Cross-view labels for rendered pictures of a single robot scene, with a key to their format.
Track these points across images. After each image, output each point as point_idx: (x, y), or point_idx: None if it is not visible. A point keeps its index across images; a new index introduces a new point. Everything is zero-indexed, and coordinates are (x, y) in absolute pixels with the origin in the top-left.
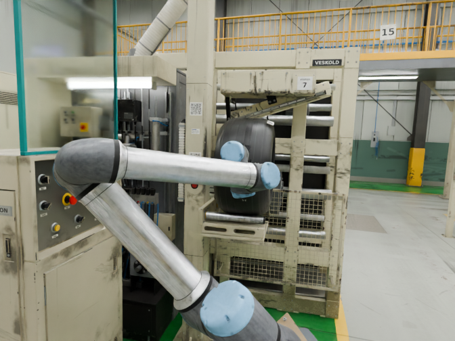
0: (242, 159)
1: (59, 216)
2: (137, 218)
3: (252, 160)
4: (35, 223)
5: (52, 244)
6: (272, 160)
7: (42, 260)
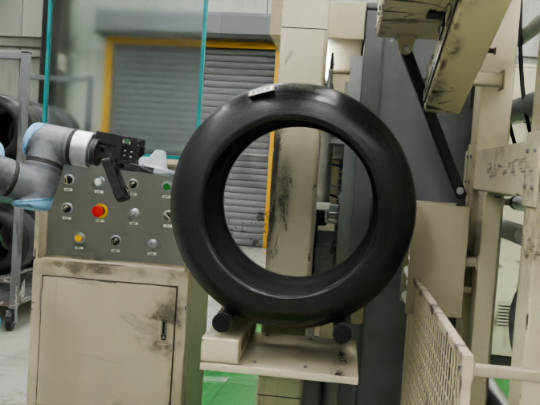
0: (29, 149)
1: (87, 227)
2: None
3: (135, 165)
4: (38, 218)
5: (75, 255)
6: (378, 198)
7: (42, 261)
